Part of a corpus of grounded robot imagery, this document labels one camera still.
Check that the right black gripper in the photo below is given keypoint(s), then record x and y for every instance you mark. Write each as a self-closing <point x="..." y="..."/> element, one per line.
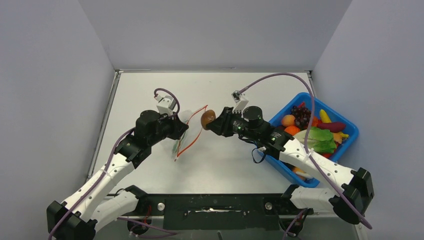
<point x="222" y="124"/>

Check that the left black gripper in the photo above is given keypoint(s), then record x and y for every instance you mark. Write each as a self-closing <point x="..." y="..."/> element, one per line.
<point x="178" y="127"/>

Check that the brown kiwi potato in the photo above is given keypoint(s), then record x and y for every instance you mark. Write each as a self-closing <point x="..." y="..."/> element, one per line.
<point x="207" y="117"/>

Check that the clear zip bag orange zipper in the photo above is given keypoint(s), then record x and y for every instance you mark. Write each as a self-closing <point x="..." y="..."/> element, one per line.
<point x="192" y="134"/>

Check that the green lettuce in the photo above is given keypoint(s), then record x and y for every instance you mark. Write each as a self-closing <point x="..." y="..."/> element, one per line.
<point x="321" y="140"/>

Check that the green chili pepper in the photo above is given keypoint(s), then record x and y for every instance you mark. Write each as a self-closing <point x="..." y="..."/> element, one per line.
<point x="175" y="148"/>

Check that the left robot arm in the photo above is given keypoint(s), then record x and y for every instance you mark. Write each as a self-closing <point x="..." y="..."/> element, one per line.
<point x="72" y="218"/>

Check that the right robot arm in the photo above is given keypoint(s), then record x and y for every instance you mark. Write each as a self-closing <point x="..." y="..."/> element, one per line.
<point x="348" y="192"/>

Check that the peach apricot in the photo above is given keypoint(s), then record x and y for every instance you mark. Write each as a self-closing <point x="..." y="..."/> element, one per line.
<point x="288" y="120"/>

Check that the orange tangerine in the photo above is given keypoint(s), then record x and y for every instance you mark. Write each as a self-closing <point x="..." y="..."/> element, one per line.
<point x="292" y="130"/>

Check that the purple grapes bunch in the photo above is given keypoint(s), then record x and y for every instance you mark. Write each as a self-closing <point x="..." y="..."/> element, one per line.
<point x="302" y="115"/>

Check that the blue plastic bin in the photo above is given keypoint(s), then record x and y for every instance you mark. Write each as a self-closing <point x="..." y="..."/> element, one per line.
<point x="304" y="99"/>

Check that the yellow banana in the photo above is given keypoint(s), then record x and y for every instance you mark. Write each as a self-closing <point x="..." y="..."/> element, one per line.
<point x="324" y="117"/>

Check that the purple sweet potato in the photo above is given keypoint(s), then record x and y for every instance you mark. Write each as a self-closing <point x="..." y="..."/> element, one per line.
<point x="334" y="127"/>

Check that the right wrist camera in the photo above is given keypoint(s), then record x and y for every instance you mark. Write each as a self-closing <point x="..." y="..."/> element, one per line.
<point x="240" y="100"/>

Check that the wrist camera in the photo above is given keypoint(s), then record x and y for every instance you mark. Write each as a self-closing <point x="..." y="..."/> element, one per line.
<point x="240" y="100"/>
<point x="165" y="105"/>

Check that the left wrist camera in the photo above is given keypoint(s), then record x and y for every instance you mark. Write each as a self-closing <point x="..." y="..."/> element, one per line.
<point x="165" y="105"/>

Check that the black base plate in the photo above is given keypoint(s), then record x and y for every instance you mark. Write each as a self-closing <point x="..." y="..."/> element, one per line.
<point x="216" y="211"/>

